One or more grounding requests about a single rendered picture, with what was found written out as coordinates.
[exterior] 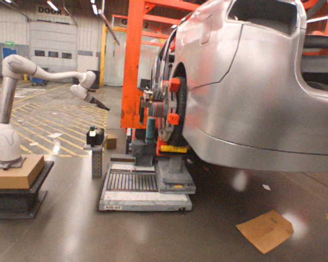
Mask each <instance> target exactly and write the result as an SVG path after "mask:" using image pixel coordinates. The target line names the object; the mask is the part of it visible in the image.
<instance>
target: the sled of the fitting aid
mask: <svg viewBox="0 0 328 262"><path fill-rule="evenodd" d="M154 169H155V174H156V179H157V185H158V190H159V193H172V194H192V193H195V190H196V186H195V184H194V182H193V181H192V183H163V182H162V178H161V174H160V170H159V166H158V163H155V166H154Z"/></svg>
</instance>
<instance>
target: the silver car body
mask: <svg viewBox="0 0 328 262"><path fill-rule="evenodd" d="M327 1H328V0H318V1H317V2H316V3H315V4H314V5H313V6H312V7H311V8H310V9H309V10H308V11H307V12H306V13H305V10H304V7H303V5H302V3H301V1H300V0H210V1H208V2H206V3H204V4H202V5H201V6H199V7H198V8H196V9H195V10H194V11H193V12H191V13H190V14H189V15H188V16H187V17H186V18H184V19H183V20H182V21H181V22H180V23H179V25H178V27H177V28H176V29H175V30H174V31H173V32H172V33H171V35H170V36H169V37H168V39H167V40H166V42H165V43H164V44H163V46H162V47H161V49H160V51H159V52H158V54H157V56H156V57H155V59H154V60H153V64H152V70H151V76H150V91H152V92H153V88H154V87H155V84H158V87H157V89H156V91H157V90H159V91H162V81H163V80H164V81H170V79H171V78H172V75H173V71H174V69H175V66H176V65H177V63H178V62H179V61H182V62H183V63H184V65H185V69H186V77H187V100H186V112H185V120H184V126H183V131H182V135H183V137H184V138H185V139H186V141H187V142H188V144H189V145H190V146H191V147H192V149H193V150H194V151H195V153H196V154H197V155H198V157H200V158H201V159H202V160H203V161H205V162H207V163H211V164H214V165H220V166H226V167H233V168H243V169H255V170H262V171H282V172H328V36H326V35H309V34H306V26H307V22H308V20H309V19H310V18H311V17H312V16H313V15H314V14H315V13H316V12H317V11H318V10H319V9H320V8H321V7H322V6H323V5H324V4H325V3H326V2H327ZM175 37H176V39H175V55H169V48H170V44H171V42H172V41H173V40H174V38H175Z"/></svg>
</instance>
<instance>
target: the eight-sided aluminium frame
mask: <svg viewBox="0 0 328 262"><path fill-rule="evenodd" d="M165 86H167V87H168V113H170V112H171V109H173V111H172V113H173V114H175V112H176V105H177V101H176V92H174V91H173V101H171V91H169V82H164V84H163V89H162V92H164V88H165ZM168 113H167V119H168ZM173 126H174V125H173V124H171V125H169V123H168V121H167V120H166V126H165V118H162V129H161V126H160V118H159V117H158V135H159V137H160V140H161V141H168V140H169V137H170V136H171V134H172V132H173V129H174V127H173ZM167 132H168V133H167ZM166 134H167V135H166Z"/></svg>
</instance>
